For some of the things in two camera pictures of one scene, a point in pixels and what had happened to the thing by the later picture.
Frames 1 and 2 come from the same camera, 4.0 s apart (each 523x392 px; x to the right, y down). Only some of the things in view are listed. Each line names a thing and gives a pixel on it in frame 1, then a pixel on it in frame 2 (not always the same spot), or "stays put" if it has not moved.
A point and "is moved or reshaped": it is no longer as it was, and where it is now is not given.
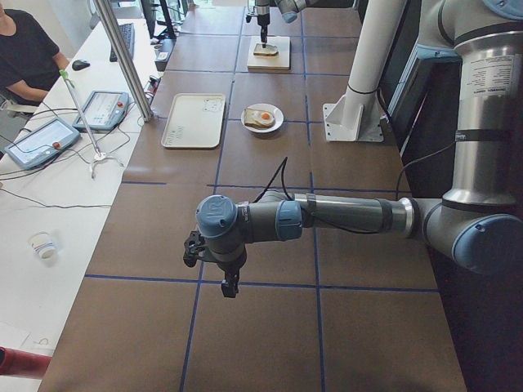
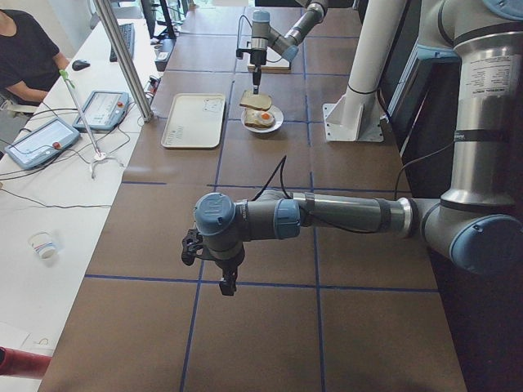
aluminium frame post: (126, 60) stays put
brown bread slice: (270, 50) is moved or reshaped
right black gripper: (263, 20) -> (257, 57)
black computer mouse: (78, 64) stays put
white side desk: (73, 147) stays put
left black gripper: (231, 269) stays put
